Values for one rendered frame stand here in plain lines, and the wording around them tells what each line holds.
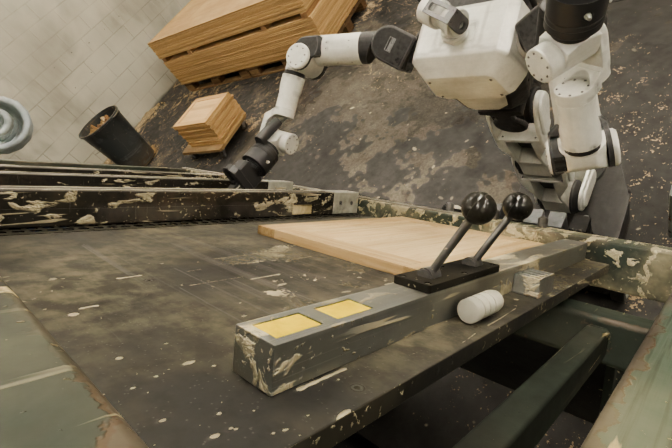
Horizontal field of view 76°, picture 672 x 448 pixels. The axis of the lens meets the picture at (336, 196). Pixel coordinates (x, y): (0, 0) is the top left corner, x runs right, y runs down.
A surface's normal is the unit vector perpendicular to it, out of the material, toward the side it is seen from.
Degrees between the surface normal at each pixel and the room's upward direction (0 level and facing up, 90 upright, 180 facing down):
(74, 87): 90
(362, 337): 90
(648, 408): 51
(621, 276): 39
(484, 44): 23
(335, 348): 90
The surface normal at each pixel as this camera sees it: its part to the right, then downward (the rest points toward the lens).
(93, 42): 0.81, 0.00
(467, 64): -0.63, 0.48
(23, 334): 0.10, -0.99
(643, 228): -0.46, -0.63
